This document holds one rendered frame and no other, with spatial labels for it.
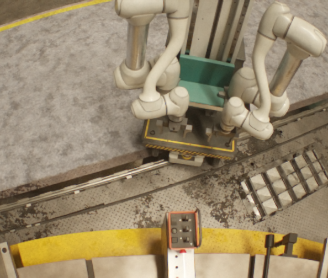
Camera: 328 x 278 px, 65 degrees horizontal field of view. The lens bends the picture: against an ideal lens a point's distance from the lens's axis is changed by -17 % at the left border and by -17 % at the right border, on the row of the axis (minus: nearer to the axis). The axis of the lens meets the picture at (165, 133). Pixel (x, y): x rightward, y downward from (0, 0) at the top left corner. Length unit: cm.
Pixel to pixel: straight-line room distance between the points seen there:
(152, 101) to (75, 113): 139
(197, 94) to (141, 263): 113
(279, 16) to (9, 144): 237
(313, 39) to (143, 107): 87
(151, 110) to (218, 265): 108
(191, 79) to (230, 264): 124
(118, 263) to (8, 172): 129
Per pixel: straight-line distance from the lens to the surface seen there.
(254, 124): 151
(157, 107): 146
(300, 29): 132
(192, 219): 146
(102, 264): 190
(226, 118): 155
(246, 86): 175
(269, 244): 204
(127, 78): 166
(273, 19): 133
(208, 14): 170
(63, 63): 320
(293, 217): 259
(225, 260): 197
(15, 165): 264
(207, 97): 191
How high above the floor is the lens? 219
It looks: 59 degrees down
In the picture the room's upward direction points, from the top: 9 degrees clockwise
